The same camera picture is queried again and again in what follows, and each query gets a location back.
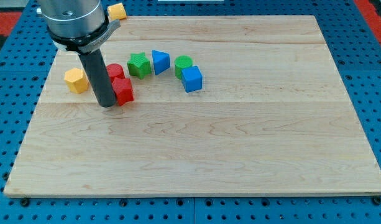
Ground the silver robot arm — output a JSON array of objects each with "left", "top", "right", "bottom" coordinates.
[{"left": 37, "top": 0, "right": 121, "bottom": 55}]

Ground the green star block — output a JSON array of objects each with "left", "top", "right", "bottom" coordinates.
[{"left": 127, "top": 52, "right": 152, "bottom": 80}]

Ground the red star block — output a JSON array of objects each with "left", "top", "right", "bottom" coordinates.
[{"left": 112, "top": 78, "right": 134, "bottom": 106}]

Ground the yellow hexagon block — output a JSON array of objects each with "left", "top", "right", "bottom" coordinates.
[{"left": 64, "top": 68, "right": 89, "bottom": 94}]

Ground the blue cube block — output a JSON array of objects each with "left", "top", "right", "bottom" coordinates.
[{"left": 181, "top": 66, "right": 203, "bottom": 93}]

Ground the wooden board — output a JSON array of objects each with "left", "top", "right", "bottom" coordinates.
[{"left": 4, "top": 16, "right": 381, "bottom": 198}]

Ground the green cylinder block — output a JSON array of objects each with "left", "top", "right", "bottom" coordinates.
[{"left": 174, "top": 55, "right": 193, "bottom": 80}]

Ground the blue triangle block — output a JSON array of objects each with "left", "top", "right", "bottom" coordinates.
[{"left": 151, "top": 50, "right": 170, "bottom": 75}]

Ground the red cylinder block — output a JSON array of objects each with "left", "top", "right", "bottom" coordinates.
[{"left": 106, "top": 63, "right": 125, "bottom": 83}]

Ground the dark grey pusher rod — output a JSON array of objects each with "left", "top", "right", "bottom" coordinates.
[{"left": 79, "top": 49, "right": 116, "bottom": 108}]

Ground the yellow block at top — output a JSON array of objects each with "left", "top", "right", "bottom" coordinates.
[{"left": 107, "top": 2, "right": 127, "bottom": 21}]

